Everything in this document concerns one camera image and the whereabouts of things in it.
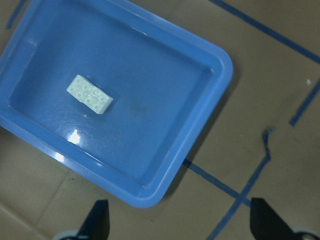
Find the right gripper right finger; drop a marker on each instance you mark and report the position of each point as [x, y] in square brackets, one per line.
[266, 224]

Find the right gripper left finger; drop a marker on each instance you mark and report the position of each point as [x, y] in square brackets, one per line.
[96, 226]

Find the white block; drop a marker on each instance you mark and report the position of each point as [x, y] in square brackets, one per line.
[98, 101]
[79, 88]

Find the brown paper table cover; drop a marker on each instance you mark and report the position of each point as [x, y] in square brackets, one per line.
[263, 139]

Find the blue plastic tray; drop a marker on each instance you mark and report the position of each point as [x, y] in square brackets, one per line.
[113, 91]

